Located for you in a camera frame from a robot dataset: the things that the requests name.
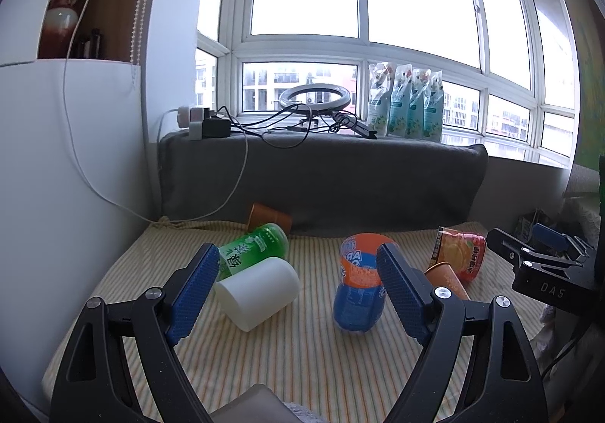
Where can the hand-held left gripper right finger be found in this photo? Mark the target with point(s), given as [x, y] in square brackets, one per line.
[399, 290]

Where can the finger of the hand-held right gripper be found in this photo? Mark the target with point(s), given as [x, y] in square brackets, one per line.
[505, 243]
[550, 236]

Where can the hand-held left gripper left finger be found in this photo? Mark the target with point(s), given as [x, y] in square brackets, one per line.
[196, 283]

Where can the white cup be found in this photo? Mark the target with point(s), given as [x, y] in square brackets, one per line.
[257, 293]

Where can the orange paper cup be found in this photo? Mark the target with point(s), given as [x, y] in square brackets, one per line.
[446, 281]
[267, 216]

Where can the dark printed box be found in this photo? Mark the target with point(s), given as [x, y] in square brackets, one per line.
[531, 224]

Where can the blue and orange bottle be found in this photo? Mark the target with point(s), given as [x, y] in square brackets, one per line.
[357, 290]

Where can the red and orange bottle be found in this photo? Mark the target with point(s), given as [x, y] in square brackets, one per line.
[461, 252]

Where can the green label bottle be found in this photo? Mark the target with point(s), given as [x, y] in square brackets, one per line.
[250, 248]

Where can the striped mat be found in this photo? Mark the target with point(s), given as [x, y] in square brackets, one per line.
[293, 357]

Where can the grey blanket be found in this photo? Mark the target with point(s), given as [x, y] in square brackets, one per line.
[331, 182]

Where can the green refill pouch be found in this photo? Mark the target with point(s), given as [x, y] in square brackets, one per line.
[379, 106]
[417, 113]
[401, 108]
[432, 115]

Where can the black power adapter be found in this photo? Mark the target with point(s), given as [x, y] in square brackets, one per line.
[216, 127]

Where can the white power plug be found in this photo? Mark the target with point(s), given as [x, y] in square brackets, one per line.
[190, 118]

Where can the black phone holder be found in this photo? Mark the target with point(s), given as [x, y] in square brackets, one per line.
[357, 126]

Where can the white cabinet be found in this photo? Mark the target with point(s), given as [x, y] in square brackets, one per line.
[47, 167]

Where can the white window frame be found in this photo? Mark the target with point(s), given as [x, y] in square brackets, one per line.
[364, 42]

